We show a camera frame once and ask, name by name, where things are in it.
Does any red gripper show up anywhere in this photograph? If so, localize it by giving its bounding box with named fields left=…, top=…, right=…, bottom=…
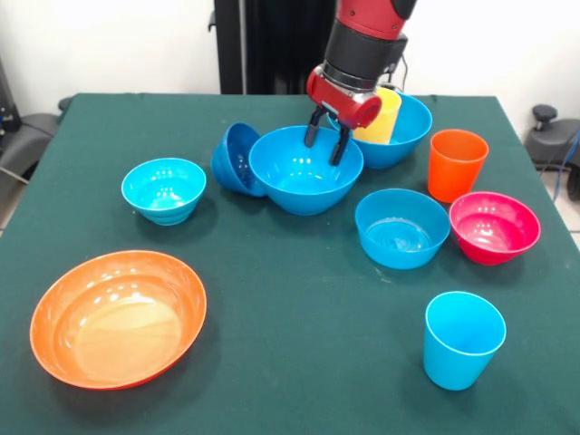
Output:
left=304, top=65, right=384, bottom=168

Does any large blue plastic bowl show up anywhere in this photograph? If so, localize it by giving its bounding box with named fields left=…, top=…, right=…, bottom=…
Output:
left=247, top=125, right=365, bottom=217
left=326, top=92, right=434, bottom=170

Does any yellow plastic cup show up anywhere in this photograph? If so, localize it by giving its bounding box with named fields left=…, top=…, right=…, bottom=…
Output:
left=352, top=86, right=403, bottom=146

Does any dark blue plastic bowl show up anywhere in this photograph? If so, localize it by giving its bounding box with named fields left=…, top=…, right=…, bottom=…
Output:
left=209, top=121, right=268, bottom=198

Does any blue flat-bottomed ringed bowl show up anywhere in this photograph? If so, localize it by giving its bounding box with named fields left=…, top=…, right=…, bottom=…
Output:
left=354, top=188, right=451, bottom=270

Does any orange plastic cup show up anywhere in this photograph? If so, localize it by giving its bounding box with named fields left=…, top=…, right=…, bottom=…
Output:
left=427, top=129, right=490, bottom=204

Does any small cyan plastic bowl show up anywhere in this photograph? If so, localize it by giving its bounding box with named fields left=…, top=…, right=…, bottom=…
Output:
left=121, top=157, right=208, bottom=227

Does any dark green tablecloth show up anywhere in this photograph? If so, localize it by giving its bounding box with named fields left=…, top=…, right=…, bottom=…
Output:
left=0, top=92, right=580, bottom=435

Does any pink plastic bowl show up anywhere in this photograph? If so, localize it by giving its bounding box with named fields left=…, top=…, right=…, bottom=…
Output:
left=449, top=191, right=542, bottom=266

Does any black equipment base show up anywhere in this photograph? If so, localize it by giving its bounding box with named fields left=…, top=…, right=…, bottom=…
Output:
left=525, top=103, right=580, bottom=171
left=0, top=58, right=61, bottom=182

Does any light blue plastic cup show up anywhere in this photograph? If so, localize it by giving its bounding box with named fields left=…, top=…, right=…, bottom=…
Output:
left=422, top=291, right=508, bottom=392

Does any large orange plastic bowl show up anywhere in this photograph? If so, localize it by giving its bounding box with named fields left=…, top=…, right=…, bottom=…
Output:
left=29, top=249, right=208, bottom=391

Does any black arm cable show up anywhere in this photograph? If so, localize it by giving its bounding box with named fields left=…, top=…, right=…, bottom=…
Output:
left=382, top=52, right=410, bottom=94

